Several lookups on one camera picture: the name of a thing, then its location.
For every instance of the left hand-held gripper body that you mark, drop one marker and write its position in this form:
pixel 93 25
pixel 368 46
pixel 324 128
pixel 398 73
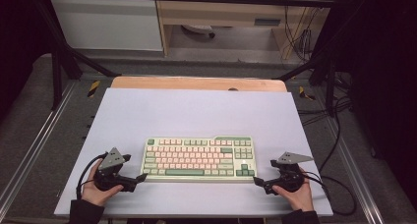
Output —
pixel 110 158

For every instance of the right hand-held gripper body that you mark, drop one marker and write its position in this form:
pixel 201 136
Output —
pixel 291 157

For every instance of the cream pink green keyboard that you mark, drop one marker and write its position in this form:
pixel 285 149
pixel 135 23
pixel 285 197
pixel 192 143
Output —
pixel 196 158

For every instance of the person's right hand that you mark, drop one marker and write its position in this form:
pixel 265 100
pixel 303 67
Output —
pixel 300 199

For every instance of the person's left hand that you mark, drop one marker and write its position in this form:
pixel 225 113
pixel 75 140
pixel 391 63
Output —
pixel 93 194

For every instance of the right yellow clamp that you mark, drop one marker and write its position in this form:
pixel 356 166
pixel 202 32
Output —
pixel 305 93

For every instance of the yellow clamp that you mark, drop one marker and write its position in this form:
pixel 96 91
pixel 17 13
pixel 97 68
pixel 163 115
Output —
pixel 93 89
pixel 305 93

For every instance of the left yellow clamp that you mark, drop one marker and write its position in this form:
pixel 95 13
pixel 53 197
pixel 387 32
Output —
pixel 93 89

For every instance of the white table board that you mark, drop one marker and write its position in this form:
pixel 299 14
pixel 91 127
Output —
pixel 196 116

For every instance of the wooden table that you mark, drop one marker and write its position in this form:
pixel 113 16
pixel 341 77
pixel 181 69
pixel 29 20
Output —
pixel 196 84

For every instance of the black curtain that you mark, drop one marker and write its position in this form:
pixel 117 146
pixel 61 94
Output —
pixel 16 37
pixel 383 86

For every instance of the white cabinet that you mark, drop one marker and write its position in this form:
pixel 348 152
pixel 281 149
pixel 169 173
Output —
pixel 108 24

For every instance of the white chair base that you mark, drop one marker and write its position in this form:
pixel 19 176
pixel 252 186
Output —
pixel 198 29

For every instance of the light wooden desk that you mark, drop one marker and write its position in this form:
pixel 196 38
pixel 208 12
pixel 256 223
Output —
pixel 223 12

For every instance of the aluminium floor rail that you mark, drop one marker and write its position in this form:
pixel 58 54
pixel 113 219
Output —
pixel 36 142
pixel 354 171

